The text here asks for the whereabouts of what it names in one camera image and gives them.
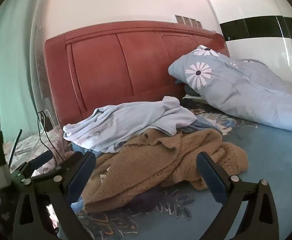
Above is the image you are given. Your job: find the red wooden headboard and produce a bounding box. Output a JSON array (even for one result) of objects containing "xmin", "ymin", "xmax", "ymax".
[{"xmin": 44, "ymin": 21, "xmax": 228, "ymax": 125}]

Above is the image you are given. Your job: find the white wardrobe with black stripe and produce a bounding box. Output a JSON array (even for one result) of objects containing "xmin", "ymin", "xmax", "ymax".
[{"xmin": 209, "ymin": 0, "xmax": 292, "ymax": 82}]

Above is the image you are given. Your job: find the blue floral duvet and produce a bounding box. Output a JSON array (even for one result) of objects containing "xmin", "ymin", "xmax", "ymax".
[{"xmin": 168, "ymin": 45, "xmax": 292, "ymax": 131}]

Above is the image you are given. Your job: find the teal floral bed sheet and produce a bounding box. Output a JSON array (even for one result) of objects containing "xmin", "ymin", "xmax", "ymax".
[{"xmin": 57, "ymin": 100, "xmax": 292, "ymax": 240}]

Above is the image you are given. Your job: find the floral nightstand cloth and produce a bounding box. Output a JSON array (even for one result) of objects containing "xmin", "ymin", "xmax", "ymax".
[{"xmin": 3, "ymin": 128, "xmax": 72, "ymax": 177}]

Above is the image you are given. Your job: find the wall switch panel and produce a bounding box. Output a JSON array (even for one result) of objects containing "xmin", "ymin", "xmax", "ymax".
[{"xmin": 175, "ymin": 15, "xmax": 202, "ymax": 28}]

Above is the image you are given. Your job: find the light blue shirt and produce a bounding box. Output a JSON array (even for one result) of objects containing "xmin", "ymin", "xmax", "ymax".
[{"xmin": 63, "ymin": 96, "xmax": 218, "ymax": 157}]

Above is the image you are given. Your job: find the tan knitted sweater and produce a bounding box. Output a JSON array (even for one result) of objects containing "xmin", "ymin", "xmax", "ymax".
[{"xmin": 82, "ymin": 129, "xmax": 249, "ymax": 213}]

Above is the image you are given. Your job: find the black charger cable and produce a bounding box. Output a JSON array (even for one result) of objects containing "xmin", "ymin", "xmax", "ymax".
[{"xmin": 37, "ymin": 110, "xmax": 65, "ymax": 163}]

